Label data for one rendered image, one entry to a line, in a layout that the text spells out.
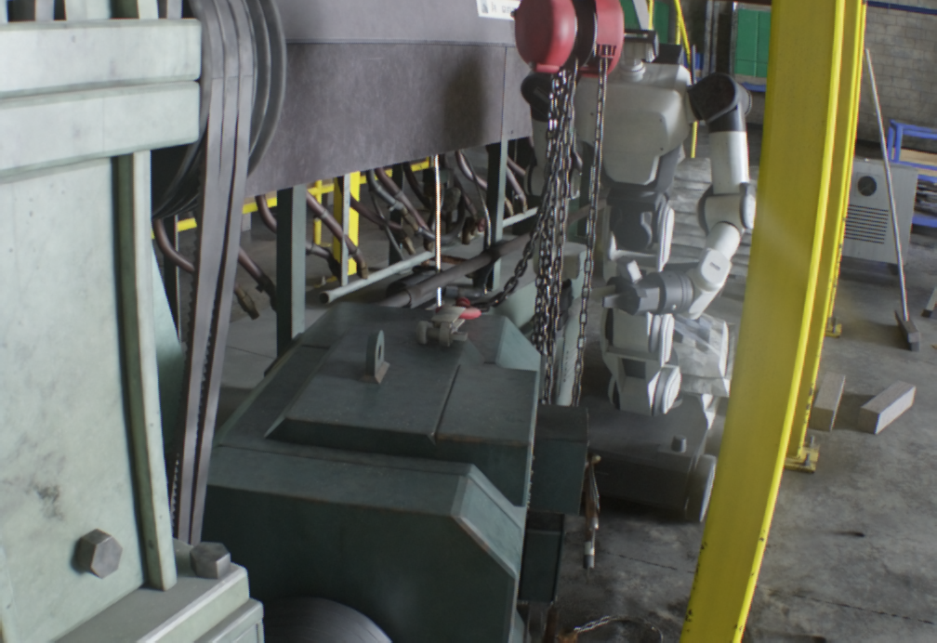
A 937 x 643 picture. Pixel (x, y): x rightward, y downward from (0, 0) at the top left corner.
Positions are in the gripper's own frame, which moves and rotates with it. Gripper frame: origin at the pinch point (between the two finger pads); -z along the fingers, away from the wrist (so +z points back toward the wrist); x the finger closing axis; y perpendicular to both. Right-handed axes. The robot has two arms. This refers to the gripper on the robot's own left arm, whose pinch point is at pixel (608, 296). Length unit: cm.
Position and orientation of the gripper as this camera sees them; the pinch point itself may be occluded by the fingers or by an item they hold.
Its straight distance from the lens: 181.6
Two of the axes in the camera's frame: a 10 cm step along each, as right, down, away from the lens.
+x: -3.7, -2.8, 8.9
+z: 9.3, -0.6, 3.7
